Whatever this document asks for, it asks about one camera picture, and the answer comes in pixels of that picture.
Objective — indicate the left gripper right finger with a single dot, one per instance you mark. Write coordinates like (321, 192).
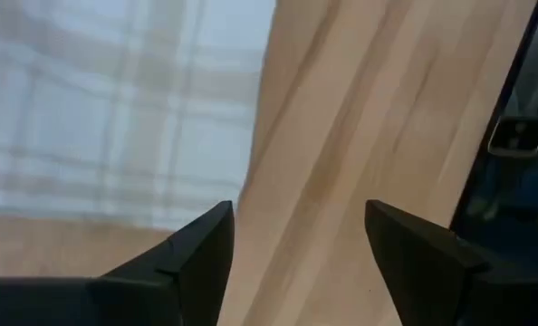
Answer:
(432, 280)

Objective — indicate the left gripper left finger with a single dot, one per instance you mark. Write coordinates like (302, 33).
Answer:
(160, 294)

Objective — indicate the white plaid towel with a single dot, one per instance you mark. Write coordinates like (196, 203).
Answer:
(115, 113)

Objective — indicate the person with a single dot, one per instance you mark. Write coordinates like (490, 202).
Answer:
(522, 194)

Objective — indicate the black table edge bracket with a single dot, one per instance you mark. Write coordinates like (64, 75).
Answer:
(518, 136)

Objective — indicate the black aluminium table frame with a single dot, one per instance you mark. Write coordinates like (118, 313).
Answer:
(513, 68)

